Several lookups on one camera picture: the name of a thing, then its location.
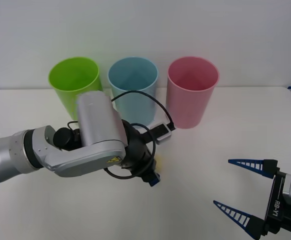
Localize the green plastic bin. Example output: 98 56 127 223
47 56 104 121

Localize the beige paper ball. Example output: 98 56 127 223
157 155 166 174

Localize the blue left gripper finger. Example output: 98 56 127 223
141 171 161 188

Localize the pink plastic bin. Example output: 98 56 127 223
164 55 220 130

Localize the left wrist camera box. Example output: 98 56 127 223
149 122 173 146

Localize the pale blue plastic bin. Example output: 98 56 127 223
107 56 159 127

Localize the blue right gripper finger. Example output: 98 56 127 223
227 158 279 180
212 199 266 240

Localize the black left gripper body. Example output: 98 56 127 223
133 138 160 180

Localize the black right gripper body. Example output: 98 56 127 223
263 170 291 237

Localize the black left wrist camera cable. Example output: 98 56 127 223
66 89 178 180

